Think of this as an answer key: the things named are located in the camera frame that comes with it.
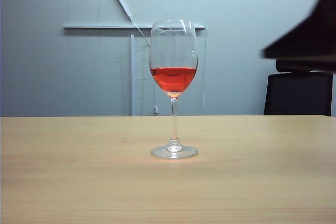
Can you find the right gripper finger tan pad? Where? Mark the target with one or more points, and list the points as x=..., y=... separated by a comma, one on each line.
x=302, y=43

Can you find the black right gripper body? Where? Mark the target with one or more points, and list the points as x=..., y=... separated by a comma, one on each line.
x=325, y=3

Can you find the clear stemmed wine goblet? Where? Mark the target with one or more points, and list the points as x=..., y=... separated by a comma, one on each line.
x=173, y=129

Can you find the red liquid in goblet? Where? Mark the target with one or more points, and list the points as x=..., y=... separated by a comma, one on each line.
x=173, y=79

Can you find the black office chair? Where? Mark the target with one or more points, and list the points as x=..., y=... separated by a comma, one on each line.
x=296, y=95

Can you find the white vertical wall strip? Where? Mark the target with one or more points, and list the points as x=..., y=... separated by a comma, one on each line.
x=132, y=77

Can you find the white horizontal wall strip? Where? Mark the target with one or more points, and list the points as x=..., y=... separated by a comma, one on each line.
x=105, y=26

